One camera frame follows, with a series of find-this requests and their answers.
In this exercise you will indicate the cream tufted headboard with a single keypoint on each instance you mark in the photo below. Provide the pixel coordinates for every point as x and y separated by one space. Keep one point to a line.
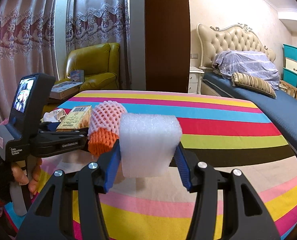
228 40

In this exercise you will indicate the gold striped pillow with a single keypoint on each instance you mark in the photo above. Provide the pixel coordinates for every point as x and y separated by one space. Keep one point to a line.
256 83

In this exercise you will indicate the white foam block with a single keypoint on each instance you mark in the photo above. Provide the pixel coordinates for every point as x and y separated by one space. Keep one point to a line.
148 142

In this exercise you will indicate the wooden bed rail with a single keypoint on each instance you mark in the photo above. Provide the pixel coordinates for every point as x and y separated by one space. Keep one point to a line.
296 92

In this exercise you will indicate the flat white cardboard box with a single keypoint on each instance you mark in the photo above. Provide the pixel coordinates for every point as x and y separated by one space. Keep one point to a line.
66 90

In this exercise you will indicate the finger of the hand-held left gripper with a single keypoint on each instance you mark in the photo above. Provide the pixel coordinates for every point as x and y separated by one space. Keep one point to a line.
63 135
47 126

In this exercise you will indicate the wall socket plate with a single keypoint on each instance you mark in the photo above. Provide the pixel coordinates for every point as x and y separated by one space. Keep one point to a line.
193 56

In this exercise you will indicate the small blue picture box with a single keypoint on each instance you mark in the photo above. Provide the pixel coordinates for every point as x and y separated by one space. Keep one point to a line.
77 75

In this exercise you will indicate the orange foam fruit net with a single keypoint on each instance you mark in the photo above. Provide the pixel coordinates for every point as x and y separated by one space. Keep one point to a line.
101 142

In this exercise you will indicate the yellow leather armchair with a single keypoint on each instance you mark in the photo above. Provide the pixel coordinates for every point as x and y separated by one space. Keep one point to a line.
93 57

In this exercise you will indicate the person's left hand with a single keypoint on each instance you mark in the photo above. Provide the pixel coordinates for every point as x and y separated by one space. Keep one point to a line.
19 175

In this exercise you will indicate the narrow pink lace curtain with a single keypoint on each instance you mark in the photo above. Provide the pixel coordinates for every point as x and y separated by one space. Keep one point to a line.
101 25

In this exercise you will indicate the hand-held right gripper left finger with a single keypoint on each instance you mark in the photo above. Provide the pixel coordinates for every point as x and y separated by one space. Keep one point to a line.
112 170

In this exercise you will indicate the yellow cardboard box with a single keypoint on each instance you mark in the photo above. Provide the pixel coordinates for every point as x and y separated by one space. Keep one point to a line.
74 118

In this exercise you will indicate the crumpled white wrapper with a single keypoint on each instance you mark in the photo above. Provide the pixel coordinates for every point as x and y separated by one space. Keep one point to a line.
54 115

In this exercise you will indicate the pink foam fruit net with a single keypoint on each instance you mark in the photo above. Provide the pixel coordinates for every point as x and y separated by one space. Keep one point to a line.
106 115

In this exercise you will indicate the blue bed mattress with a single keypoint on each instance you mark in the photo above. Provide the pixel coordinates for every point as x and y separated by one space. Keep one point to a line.
276 115

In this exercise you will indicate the brown wooden panel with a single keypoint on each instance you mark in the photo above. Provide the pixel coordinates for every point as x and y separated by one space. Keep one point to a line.
167 35

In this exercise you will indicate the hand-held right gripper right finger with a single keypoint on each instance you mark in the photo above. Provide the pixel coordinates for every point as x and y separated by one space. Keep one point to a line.
184 170

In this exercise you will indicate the lilac striped duvet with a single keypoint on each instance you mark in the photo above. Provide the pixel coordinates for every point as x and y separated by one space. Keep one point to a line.
248 65

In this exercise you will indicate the wide pink lace curtain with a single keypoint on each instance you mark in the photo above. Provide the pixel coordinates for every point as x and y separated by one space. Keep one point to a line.
21 42

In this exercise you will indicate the white nightstand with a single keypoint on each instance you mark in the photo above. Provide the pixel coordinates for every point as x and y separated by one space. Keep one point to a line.
196 80

